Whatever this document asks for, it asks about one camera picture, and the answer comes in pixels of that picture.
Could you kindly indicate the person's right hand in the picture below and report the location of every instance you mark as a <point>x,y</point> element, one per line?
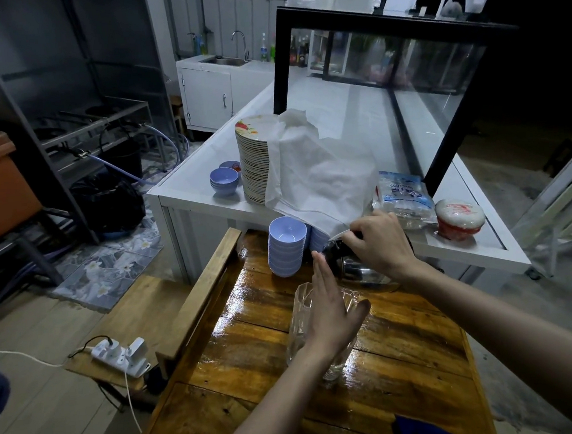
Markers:
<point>384,246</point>

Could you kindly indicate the black framed glass display case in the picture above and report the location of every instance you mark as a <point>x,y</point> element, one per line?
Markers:
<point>450,38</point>

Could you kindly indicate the blue cloth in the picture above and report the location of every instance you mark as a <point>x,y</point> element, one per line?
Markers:
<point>421,433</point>

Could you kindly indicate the white sink cabinet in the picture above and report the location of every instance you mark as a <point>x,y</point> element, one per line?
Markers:
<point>207,97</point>

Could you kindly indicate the person's left forearm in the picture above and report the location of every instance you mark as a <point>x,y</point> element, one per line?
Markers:
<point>281,412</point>

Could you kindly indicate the clear bag with blue label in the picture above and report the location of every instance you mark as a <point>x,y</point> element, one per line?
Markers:
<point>405,197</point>

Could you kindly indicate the wooden table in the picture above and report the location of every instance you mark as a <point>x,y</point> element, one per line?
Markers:
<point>415,347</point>

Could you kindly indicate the wooden bench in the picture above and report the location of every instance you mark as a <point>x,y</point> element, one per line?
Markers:
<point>140,315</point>

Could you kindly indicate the person's right fingers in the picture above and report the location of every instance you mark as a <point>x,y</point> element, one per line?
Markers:
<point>359,236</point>

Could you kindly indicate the blue bowl with red sauce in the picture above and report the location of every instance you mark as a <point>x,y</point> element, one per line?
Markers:
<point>231,165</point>

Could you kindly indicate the short stack of blue bowls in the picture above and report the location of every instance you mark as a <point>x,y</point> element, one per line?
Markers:
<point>319,239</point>

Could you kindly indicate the white metal frame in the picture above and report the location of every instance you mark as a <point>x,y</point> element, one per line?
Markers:
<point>561,202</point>

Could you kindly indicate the tall stack of blue bowls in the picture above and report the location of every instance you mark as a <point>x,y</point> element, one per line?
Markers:
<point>287,246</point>

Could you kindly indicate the white paper sheet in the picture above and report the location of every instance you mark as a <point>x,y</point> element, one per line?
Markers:
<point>319,172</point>

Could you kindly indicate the chrome faucet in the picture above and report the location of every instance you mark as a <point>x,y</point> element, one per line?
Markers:
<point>242,42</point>

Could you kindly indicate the person's left hand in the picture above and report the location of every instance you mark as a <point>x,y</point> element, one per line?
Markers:
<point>331,322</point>

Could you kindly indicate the person's left thumb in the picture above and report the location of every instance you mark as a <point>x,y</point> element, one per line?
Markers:
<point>359,315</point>

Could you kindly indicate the white power strip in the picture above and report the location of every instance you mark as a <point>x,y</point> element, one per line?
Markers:
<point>122,358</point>

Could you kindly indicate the steel sink basin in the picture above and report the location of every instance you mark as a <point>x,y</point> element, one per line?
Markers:
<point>224,61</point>

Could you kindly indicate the stack of patterned plates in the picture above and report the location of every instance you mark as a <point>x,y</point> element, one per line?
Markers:
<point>253,162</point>

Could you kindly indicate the steel kettle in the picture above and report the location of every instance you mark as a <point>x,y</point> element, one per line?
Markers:
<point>360,273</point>

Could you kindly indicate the clear plastic bottle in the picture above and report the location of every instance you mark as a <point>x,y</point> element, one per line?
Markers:
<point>264,48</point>

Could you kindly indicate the red and white tub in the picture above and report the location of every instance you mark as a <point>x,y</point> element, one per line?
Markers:
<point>459,218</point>

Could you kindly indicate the white counter cart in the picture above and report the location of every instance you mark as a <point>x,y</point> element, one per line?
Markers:
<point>190,187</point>

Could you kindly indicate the black trash bag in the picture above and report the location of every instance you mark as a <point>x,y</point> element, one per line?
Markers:
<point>109,201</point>

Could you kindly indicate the dark sauce bottles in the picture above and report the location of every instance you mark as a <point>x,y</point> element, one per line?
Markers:
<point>300,51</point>

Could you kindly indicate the steel gas stove stand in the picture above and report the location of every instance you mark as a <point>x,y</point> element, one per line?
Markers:
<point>91,126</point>

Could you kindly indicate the floral floor mat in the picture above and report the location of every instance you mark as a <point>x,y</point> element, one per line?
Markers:
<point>107,268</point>

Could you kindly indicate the person's right forearm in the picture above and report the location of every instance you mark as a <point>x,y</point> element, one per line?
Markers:
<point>498,336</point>

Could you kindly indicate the clear plastic pitcher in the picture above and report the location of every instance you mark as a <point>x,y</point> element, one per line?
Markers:
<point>298,324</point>

